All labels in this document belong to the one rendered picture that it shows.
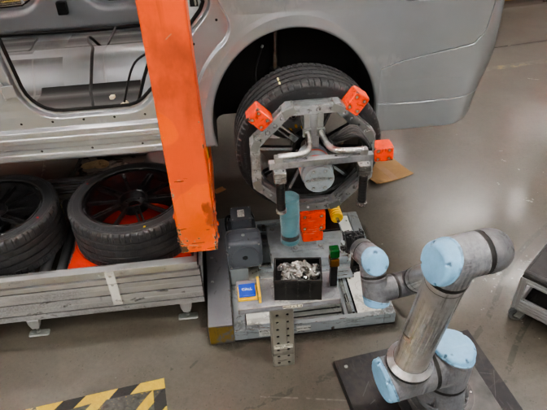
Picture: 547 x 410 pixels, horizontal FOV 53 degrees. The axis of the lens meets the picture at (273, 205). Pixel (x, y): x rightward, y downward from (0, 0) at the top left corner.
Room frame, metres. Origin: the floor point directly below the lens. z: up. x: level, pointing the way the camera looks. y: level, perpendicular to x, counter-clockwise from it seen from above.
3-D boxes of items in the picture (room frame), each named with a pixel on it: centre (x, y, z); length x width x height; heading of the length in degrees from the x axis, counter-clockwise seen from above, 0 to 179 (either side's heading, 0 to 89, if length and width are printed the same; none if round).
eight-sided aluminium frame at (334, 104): (2.04, -0.18, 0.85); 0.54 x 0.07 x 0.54; 95
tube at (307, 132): (1.91, -0.09, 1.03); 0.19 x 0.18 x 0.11; 5
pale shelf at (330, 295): (1.63, -0.04, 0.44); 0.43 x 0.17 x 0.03; 95
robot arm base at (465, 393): (1.14, -0.57, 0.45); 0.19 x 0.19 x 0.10
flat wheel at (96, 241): (2.31, 0.73, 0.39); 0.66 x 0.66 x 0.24
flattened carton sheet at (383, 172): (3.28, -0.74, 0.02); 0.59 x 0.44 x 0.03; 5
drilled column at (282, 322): (1.63, -0.01, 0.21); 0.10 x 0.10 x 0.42; 5
